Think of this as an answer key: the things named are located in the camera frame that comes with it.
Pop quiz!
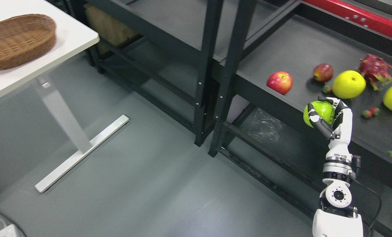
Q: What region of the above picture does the white desk with pedestal leg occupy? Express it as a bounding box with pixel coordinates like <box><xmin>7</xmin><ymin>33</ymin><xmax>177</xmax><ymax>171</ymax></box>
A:
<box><xmin>0</xmin><ymin>0</ymin><xmax>129</xmax><ymax>193</ymax></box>

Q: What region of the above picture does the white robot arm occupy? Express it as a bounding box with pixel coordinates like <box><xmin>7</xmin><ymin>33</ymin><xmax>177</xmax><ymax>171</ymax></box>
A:
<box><xmin>312</xmin><ymin>155</ymin><xmax>363</xmax><ymax>237</ymax></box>

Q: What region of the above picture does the yellow apple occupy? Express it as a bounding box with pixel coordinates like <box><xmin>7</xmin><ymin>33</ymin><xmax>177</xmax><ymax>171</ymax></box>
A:
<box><xmin>332</xmin><ymin>70</ymin><xmax>366</xmax><ymax>99</ymax></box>

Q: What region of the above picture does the black metal shelf left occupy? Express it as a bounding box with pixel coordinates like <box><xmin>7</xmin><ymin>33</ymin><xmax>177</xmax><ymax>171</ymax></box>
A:
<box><xmin>50</xmin><ymin>0</ymin><xmax>224</xmax><ymax>146</ymax></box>

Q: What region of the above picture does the black metal shelf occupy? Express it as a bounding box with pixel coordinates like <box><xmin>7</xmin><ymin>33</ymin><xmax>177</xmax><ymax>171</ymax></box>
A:
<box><xmin>210</xmin><ymin>0</ymin><xmax>392</xmax><ymax>219</ymax></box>
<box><xmin>50</xmin><ymin>0</ymin><xmax>224</xmax><ymax>146</ymax></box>

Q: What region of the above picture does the strawberry at shelf edge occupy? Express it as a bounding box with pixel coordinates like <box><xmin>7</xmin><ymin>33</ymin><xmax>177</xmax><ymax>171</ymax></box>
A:
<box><xmin>385</xmin><ymin>150</ymin><xmax>392</xmax><ymax>158</ymax></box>

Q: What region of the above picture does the red metal beam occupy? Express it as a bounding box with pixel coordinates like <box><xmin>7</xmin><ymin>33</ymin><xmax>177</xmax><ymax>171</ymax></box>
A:
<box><xmin>304</xmin><ymin>0</ymin><xmax>392</xmax><ymax>38</ymax></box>

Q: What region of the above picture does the white power strip on floor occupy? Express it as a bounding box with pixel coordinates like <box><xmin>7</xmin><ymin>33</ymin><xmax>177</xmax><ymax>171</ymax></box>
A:
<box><xmin>0</xmin><ymin>224</ymin><xmax>20</xmax><ymax>237</ymax></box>

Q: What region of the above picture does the brown wicker basket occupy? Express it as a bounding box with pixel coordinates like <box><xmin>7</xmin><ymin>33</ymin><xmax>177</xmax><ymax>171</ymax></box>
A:
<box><xmin>0</xmin><ymin>14</ymin><xmax>56</xmax><ymax>70</ymax></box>

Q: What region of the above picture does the black metal shelf right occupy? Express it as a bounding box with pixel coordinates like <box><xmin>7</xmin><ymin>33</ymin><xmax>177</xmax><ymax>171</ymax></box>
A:
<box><xmin>210</xmin><ymin>0</ymin><xmax>392</xmax><ymax>219</ymax></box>

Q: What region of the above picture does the cardboard box under shelf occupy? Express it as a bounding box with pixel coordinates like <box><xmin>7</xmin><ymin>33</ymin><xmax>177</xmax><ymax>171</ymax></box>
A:
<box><xmin>84</xmin><ymin>3</ymin><xmax>139</xmax><ymax>48</ymax></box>

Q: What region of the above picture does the green apple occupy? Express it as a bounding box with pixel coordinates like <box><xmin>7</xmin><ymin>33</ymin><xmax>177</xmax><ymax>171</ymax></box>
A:
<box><xmin>303</xmin><ymin>101</ymin><xmax>335</xmax><ymax>128</ymax></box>

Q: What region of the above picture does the small strawberry near apples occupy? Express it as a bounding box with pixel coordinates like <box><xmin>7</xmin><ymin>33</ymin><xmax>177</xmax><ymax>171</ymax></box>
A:
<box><xmin>322</xmin><ymin>85</ymin><xmax>332</xmax><ymax>94</ymax></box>

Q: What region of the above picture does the strawberry pair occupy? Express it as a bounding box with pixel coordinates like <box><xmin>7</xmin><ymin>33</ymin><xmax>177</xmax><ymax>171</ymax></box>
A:
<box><xmin>361</xmin><ymin>107</ymin><xmax>381</xmax><ymax>119</ymax></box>

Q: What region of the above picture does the pink dragon fruit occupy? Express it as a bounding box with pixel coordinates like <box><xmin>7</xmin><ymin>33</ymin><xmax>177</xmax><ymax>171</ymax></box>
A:
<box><xmin>357</xmin><ymin>54</ymin><xmax>392</xmax><ymax>91</ymax></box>

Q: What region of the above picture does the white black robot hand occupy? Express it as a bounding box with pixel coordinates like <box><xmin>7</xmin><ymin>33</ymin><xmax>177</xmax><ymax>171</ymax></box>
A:
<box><xmin>307</xmin><ymin>96</ymin><xmax>353</xmax><ymax>160</ymax></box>

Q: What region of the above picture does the small dark red apple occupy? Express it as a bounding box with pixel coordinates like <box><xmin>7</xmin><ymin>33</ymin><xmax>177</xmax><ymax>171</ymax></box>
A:
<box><xmin>313</xmin><ymin>63</ymin><xmax>334</xmax><ymax>82</ymax></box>

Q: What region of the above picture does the clear plastic bag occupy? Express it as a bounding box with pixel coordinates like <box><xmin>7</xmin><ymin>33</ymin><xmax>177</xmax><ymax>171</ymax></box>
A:
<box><xmin>248</xmin><ymin>108</ymin><xmax>283</xmax><ymax>144</ymax></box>

